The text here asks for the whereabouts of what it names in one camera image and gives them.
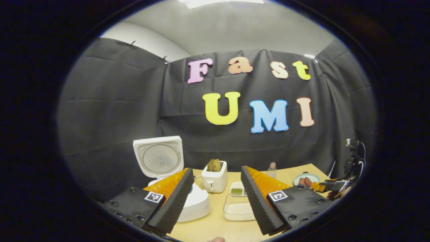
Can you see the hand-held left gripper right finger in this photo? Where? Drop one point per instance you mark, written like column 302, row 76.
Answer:
column 257, row 201

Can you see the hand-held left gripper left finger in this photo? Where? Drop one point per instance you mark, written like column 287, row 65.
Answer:
column 174, row 205

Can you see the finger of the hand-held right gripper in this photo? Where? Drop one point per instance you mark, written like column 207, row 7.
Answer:
column 324, row 186

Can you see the clear tray of rice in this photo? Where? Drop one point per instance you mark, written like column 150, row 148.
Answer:
column 237, row 210

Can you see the white rice cooker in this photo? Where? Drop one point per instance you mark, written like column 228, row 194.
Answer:
column 161, row 158

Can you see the pale green plate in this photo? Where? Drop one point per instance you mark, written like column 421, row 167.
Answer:
column 310, row 175

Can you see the white divided dish of beans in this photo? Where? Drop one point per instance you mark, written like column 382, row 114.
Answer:
column 237, row 191

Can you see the clear plastic bottle red label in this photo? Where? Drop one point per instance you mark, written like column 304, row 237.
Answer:
column 271, row 171

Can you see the white toaster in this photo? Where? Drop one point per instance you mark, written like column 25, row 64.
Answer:
column 215, row 181

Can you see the brown toast slice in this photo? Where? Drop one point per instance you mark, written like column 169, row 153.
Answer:
column 210, row 165
column 217, row 164

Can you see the large ceiling light panel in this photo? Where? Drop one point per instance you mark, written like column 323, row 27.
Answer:
column 221, row 2

